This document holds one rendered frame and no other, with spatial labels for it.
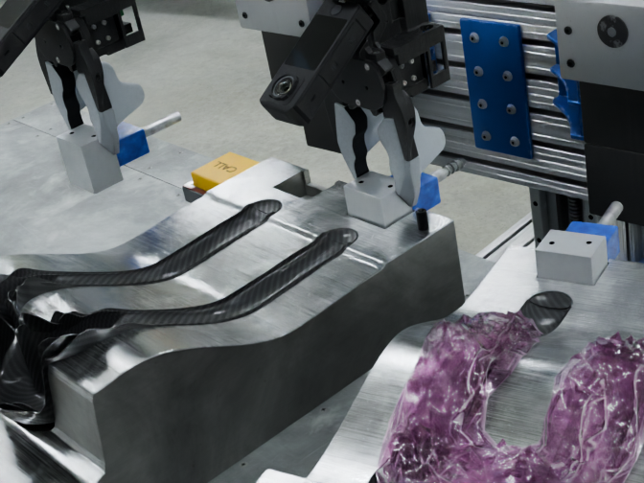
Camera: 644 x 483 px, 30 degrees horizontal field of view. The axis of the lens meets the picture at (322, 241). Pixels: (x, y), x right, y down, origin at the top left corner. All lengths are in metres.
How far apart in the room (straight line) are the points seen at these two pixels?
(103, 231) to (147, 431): 0.51
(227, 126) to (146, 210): 2.26
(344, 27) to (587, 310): 0.31
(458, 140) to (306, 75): 0.63
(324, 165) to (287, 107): 2.30
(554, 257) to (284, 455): 0.28
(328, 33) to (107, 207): 0.52
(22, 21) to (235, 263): 0.30
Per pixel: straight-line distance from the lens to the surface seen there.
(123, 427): 0.90
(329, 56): 1.00
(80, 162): 1.23
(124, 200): 1.45
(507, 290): 1.03
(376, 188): 1.08
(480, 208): 2.94
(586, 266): 1.02
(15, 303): 0.98
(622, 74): 1.25
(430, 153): 1.08
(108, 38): 1.21
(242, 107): 3.77
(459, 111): 1.57
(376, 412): 0.87
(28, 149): 1.68
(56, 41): 1.20
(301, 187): 1.22
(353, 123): 1.08
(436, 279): 1.08
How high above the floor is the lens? 1.41
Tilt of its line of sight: 29 degrees down
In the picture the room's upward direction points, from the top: 12 degrees counter-clockwise
